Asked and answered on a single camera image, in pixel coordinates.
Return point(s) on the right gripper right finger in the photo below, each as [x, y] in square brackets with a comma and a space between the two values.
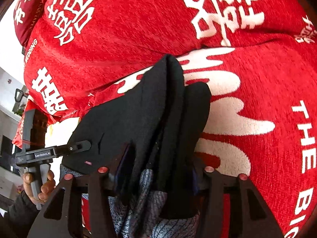
[232, 207]

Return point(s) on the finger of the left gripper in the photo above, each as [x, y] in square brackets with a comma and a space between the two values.
[72, 148]

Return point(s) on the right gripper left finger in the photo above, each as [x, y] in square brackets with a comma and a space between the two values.
[61, 216]

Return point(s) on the grey leaf-patterned cloth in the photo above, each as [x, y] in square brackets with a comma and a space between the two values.
[141, 217]

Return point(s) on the black pants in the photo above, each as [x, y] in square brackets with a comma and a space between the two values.
[162, 119]

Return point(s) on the left forearm black sleeve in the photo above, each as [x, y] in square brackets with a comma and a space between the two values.
[18, 220]

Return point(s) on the dark red cushion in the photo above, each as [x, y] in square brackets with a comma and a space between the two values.
[26, 14]

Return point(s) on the red sofa cover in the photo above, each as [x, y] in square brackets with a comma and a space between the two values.
[258, 58]

